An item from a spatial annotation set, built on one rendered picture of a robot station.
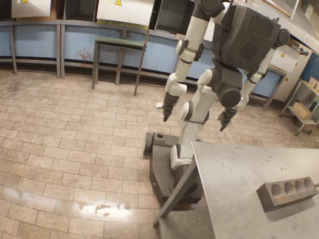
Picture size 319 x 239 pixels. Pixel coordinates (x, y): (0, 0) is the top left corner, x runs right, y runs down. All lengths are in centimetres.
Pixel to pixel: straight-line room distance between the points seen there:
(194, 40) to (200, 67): 177
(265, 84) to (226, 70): 248
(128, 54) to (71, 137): 132
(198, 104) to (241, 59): 45
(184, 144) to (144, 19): 147
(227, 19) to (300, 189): 79
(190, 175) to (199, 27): 66
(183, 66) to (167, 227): 93
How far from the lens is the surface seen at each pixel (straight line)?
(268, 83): 341
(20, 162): 173
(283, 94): 455
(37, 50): 283
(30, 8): 254
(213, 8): 84
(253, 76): 112
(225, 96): 87
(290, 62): 324
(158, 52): 245
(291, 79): 446
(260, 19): 83
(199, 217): 125
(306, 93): 458
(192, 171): 71
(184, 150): 134
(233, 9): 90
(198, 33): 89
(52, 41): 267
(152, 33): 231
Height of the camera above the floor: 128
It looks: 38 degrees down
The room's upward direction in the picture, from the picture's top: 17 degrees clockwise
